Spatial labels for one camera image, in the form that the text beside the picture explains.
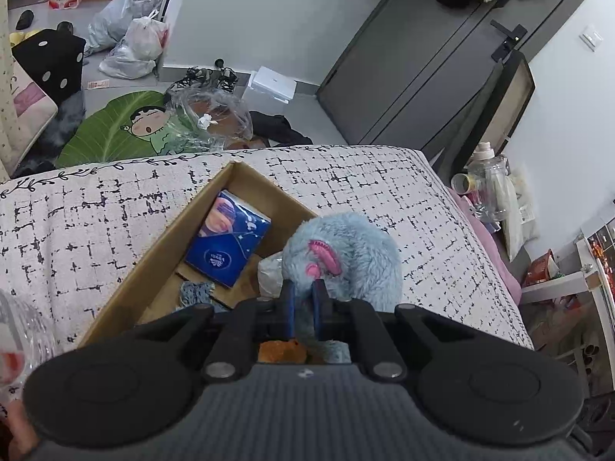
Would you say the paper cup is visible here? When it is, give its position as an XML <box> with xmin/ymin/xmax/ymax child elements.
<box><xmin>450</xmin><ymin>173</ymin><xmax>481</xmax><ymax>195</ymax></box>

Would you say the clear plastic bag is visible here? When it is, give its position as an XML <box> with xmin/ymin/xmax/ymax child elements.
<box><xmin>166</xmin><ymin>84</ymin><xmax>254</xmax><ymax>152</ymax></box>

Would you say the black cloth on floor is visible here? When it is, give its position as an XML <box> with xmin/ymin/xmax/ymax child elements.
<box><xmin>250</xmin><ymin>110</ymin><xmax>313</xmax><ymax>147</ymax></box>

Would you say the blue tissue pack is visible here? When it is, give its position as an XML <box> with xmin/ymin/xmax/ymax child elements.
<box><xmin>185</xmin><ymin>189</ymin><xmax>272</xmax><ymax>289</ymax></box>

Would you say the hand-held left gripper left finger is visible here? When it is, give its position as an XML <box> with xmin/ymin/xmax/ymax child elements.
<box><xmin>132</xmin><ymin>280</ymin><xmax>295</xmax><ymax>382</ymax></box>

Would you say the blue plush toy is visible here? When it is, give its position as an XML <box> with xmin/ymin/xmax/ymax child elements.
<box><xmin>281</xmin><ymin>214</ymin><xmax>403</xmax><ymax>363</ymax></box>

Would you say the white table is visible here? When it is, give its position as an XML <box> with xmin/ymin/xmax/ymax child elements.
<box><xmin>521</xmin><ymin>237</ymin><xmax>615</xmax><ymax>347</ymax></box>

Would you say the cardboard box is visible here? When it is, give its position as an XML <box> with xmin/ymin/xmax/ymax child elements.
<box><xmin>77</xmin><ymin>161</ymin><xmax>320</xmax><ymax>347</ymax></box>

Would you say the white plastic bag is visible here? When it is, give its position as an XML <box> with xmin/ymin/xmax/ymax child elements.
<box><xmin>98</xmin><ymin>15</ymin><xmax>170</xmax><ymax>80</ymax></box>

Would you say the green leaf cartoon mat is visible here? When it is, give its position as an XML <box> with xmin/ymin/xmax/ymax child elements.
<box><xmin>55</xmin><ymin>90</ymin><xmax>193</xmax><ymax>169</ymax></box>

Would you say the white plastic-wrapped soft pack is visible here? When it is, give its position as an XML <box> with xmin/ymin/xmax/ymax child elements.
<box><xmin>257</xmin><ymin>251</ymin><xmax>289</xmax><ymax>298</ymax></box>

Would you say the pink blanket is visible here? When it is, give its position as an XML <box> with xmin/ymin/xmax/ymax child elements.
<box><xmin>449</xmin><ymin>185</ymin><xmax>522</xmax><ymax>305</ymax></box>

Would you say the white black-patterned bed blanket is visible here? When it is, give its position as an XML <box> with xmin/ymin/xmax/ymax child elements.
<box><xmin>0</xmin><ymin>145</ymin><xmax>535</xmax><ymax>375</ymax></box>

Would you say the grey door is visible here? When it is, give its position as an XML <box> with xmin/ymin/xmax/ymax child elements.
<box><xmin>317</xmin><ymin>0</ymin><xmax>603</xmax><ymax>154</ymax></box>

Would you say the clear bottle red label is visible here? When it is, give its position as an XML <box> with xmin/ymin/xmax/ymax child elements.
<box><xmin>0</xmin><ymin>288</ymin><xmax>57</xmax><ymax>399</ymax></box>

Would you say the clear plastic bottle white cap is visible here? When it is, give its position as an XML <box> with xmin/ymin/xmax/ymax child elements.
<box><xmin>465</xmin><ymin>141</ymin><xmax>517</xmax><ymax>222</ymax></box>

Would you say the white printed bag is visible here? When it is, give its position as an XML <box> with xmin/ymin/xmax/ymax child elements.
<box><xmin>500</xmin><ymin>168</ymin><xmax>541</xmax><ymax>262</ymax></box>

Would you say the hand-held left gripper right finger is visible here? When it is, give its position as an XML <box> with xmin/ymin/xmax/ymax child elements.
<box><xmin>311</xmin><ymin>280</ymin><xmax>486</xmax><ymax>382</ymax></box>

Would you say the black dotted cushion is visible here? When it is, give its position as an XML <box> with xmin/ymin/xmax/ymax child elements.
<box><xmin>12</xmin><ymin>29</ymin><xmax>87</xmax><ymax>106</ymax></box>

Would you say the pink cushion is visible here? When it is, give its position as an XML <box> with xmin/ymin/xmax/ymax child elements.
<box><xmin>10</xmin><ymin>55</ymin><xmax>58</xmax><ymax>164</ymax></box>

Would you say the burger plush toy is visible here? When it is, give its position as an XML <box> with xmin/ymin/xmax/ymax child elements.
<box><xmin>258</xmin><ymin>338</ymin><xmax>308</xmax><ymax>365</ymax></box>

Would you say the grey knitted item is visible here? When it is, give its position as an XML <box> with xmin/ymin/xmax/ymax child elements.
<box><xmin>180</xmin><ymin>280</ymin><xmax>215</xmax><ymax>308</ymax></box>

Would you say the grey plastic bag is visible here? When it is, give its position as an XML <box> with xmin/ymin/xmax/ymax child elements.
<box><xmin>85</xmin><ymin>0</ymin><xmax>140</xmax><ymax>53</ymax></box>

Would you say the black door handle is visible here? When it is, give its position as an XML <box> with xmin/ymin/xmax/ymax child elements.
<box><xmin>490</xmin><ymin>20</ymin><xmax>528</xmax><ymax>62</ymax></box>

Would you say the black-framed board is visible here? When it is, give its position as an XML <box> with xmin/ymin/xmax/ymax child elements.
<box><xmin>452</xmin><ymin>50</ymin><xmax>535</xmax><ymax>178</ymax></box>

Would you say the black equipment on floor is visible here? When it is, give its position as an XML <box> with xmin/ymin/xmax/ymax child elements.
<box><xmin>185</xmin><ymin>58</ymin><xmax>238</xmax><ymax>90</ymax></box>

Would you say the white flat box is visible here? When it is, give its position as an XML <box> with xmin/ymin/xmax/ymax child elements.
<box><xmin>250</xmin><ymin>66</ymin><xmax>298</xmax><ymax>103</ymax></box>

